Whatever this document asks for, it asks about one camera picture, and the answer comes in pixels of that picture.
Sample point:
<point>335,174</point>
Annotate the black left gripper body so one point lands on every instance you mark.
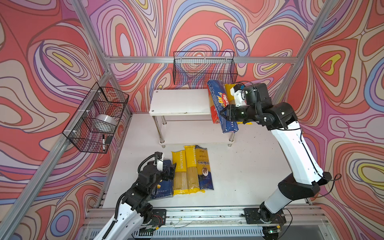
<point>158,177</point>

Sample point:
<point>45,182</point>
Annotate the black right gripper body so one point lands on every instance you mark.
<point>243,113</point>

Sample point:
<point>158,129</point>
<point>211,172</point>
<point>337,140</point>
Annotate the red spaghetti bag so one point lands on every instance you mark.
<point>214,114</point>

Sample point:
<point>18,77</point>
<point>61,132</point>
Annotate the blue Barilla spaghetti box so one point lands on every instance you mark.
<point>220,99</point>

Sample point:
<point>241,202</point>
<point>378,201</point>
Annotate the yellow pastatime bag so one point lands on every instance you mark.
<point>180,179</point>
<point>192,170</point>
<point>229,90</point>

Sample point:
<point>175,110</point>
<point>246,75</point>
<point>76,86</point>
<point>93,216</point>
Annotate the blue Ankara spaghetti bag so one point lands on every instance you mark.
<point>203,169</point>

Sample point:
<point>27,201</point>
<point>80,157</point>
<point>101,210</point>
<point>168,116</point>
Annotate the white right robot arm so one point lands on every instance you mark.
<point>253,104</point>

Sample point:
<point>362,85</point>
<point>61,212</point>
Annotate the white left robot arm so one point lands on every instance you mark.
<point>133,208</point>

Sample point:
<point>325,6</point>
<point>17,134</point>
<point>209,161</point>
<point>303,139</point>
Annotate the white two-tier shelf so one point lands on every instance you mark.
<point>183,117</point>

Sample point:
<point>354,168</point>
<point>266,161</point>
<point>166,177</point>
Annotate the blue Barilla rigatoni box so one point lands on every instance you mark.
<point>164,189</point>

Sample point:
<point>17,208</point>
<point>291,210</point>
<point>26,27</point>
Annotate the silver tape roll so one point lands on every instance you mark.
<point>107,119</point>

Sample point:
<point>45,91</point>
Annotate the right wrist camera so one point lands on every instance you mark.
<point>237,93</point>

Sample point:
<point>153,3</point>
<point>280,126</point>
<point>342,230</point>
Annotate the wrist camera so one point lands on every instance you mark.
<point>237,93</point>
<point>159,161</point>

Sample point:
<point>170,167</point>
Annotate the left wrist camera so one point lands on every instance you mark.
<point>159,161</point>

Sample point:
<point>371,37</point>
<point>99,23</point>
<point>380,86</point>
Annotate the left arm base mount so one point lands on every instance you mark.
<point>157,219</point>

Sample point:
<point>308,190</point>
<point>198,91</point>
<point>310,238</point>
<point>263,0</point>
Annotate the black wire basket back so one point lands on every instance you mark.
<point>195,68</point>

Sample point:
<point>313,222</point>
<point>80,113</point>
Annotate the black wire basket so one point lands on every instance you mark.
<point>84,131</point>
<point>195,68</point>

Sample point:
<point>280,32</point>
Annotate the black wire basket left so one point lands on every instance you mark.
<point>84,131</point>

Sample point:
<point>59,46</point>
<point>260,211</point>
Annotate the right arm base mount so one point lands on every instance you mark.
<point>263,216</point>

